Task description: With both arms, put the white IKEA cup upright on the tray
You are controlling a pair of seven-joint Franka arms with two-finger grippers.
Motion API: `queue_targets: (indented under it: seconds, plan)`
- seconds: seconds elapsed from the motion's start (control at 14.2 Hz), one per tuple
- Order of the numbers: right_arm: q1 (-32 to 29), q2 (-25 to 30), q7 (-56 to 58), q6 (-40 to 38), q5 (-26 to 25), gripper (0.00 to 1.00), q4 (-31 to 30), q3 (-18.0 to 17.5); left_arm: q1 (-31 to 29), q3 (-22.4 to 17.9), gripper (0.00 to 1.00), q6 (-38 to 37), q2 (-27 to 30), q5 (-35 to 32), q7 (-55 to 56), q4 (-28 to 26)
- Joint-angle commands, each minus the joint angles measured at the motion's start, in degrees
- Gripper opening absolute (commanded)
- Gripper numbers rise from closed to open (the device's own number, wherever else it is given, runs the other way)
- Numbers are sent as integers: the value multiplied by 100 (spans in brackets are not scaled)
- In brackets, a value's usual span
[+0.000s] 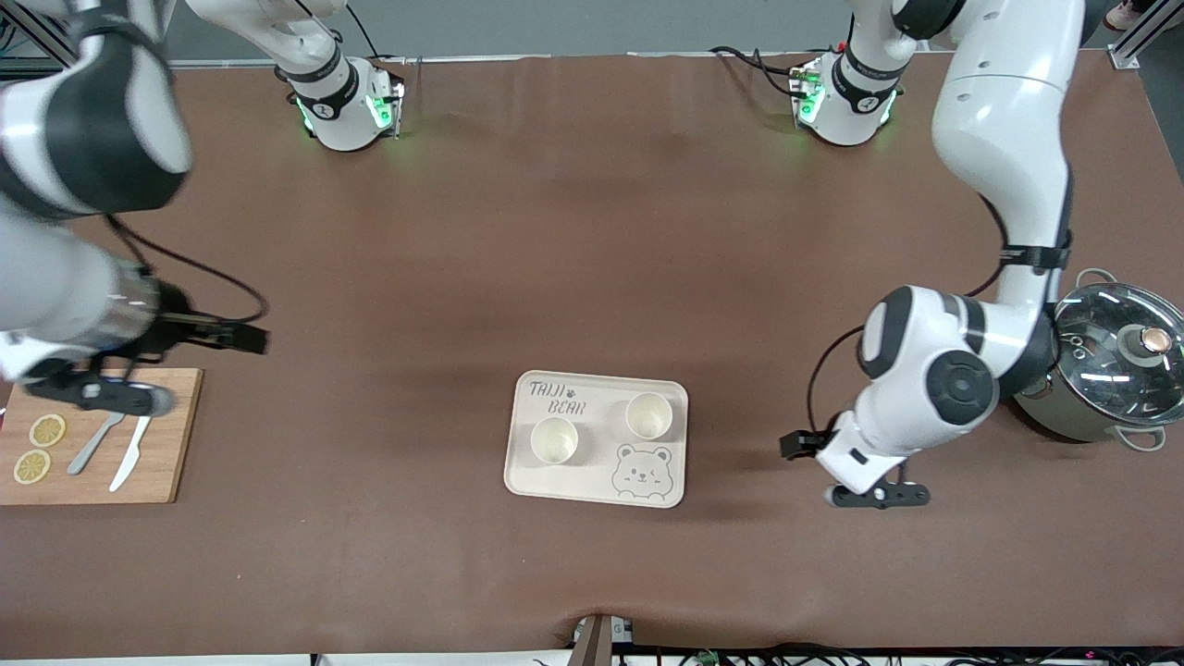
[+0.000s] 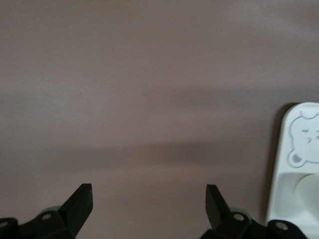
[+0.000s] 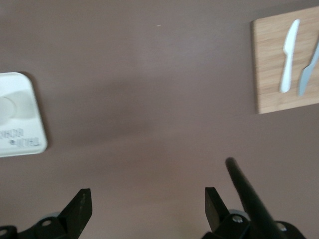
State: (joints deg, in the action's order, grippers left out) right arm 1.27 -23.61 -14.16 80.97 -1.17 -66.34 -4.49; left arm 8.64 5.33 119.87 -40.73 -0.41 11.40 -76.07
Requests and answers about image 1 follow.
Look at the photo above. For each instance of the wooden cutting board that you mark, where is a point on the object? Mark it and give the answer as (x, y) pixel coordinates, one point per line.
(176, 462)

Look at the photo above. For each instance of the steel pot with glass lid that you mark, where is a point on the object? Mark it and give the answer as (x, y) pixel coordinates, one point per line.
(1036, 412)

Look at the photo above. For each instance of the silver spoon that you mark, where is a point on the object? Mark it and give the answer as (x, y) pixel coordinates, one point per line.
(88, 453)

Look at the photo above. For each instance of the glass pot lid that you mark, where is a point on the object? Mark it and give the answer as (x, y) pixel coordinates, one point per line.
(1101, 356)

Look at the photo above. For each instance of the white pink shoe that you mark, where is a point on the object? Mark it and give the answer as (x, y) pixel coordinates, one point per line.
(1124, 14)

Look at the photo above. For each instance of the white IKEA cup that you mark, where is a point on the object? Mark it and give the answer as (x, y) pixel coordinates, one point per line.
(555, 441)
(648, 417)

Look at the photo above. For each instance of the grey table edge bracket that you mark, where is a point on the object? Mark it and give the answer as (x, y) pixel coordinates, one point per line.
(597, 643)

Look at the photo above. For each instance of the yellow lemon slice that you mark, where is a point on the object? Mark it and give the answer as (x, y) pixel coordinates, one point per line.
(47, 431)
(32, 466)

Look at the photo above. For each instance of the aluminium frame profile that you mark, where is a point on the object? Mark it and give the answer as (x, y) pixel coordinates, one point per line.
(1147, 42)

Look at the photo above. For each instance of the silver table knife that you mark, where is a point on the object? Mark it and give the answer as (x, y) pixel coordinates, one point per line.
(128, 462)

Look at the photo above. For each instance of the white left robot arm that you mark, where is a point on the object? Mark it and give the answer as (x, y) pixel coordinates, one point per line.
(1004, 102)

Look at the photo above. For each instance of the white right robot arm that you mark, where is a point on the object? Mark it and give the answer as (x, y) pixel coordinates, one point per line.
(102, 120)

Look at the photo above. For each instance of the cream tray with bear print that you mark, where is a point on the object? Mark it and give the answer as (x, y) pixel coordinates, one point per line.
(592, 481)

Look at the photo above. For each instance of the brown table mat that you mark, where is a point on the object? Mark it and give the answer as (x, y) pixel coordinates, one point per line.
(592, 231)

